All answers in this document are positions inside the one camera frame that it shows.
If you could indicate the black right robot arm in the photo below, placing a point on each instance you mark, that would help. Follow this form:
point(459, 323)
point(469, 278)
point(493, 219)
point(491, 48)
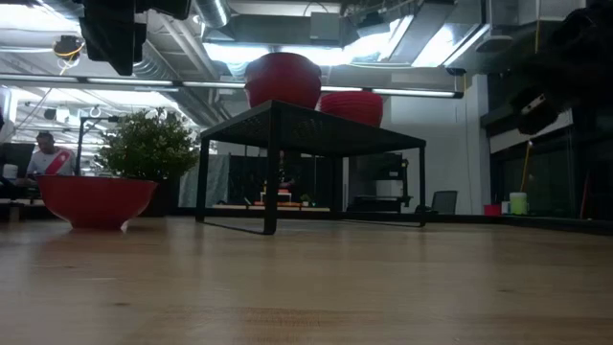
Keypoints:
point(584, 52)

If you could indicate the long ceiling light tube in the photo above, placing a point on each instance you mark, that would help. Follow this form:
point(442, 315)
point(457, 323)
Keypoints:
point(421, 92)
point(48, 78)

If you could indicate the dark ceiling dome sensor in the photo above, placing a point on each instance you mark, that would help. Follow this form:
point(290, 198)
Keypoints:
point(456, 71)

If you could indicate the pale cylindrical container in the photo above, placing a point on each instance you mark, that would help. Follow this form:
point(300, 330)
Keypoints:
point(518, 203)

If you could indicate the small blue white box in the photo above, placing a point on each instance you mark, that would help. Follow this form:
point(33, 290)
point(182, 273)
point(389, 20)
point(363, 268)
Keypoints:
point(505, 208)

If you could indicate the small red bin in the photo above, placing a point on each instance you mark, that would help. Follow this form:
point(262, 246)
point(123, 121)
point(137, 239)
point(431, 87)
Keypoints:
point(492, 210)

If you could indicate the small green bushy plant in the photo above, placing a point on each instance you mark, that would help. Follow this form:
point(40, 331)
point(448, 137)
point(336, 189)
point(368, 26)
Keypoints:
point(148, 146)

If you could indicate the black pole stand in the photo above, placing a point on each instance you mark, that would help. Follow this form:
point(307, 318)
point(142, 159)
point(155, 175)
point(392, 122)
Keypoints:
point(80, 148)

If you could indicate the grey office chair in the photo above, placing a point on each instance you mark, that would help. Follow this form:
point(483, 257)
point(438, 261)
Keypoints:
point(444, 201)

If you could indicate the dark monitor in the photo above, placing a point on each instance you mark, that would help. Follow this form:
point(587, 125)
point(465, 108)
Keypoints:
point(14, 153)

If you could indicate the black cabinet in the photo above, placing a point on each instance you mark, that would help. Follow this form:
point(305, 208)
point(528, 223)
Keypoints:
point(378, 167)

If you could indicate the grey green curtain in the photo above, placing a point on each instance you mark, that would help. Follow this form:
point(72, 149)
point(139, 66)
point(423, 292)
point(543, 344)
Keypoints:
point(213, 179)

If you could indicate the black perforated metal shelf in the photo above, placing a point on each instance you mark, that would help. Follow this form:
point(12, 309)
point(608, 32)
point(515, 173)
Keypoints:
point(311, 131)

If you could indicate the silver spiral air duct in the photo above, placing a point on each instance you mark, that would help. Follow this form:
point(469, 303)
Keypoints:
point(213, 12)

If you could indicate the black aluminium rig frame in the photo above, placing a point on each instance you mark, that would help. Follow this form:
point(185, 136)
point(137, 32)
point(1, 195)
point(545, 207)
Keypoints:
point(527, 223)

